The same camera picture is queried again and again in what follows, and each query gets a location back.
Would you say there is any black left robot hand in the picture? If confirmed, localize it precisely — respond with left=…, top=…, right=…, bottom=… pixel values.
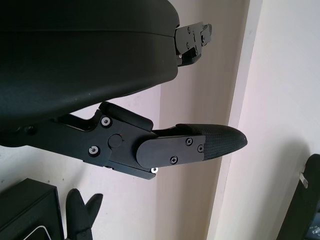
left=0, top=0, right=248, bottom=181

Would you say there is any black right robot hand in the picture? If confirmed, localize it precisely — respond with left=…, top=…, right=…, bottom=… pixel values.
left=65, top=188, right=104, bottom=240

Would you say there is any black curved object silver clip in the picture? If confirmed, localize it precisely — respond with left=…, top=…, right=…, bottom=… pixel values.
left=289, top=153, right=320, bottom=240

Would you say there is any black camera box base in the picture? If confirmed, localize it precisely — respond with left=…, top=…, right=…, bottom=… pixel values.
left=0, top=177, right=63, bottom=240

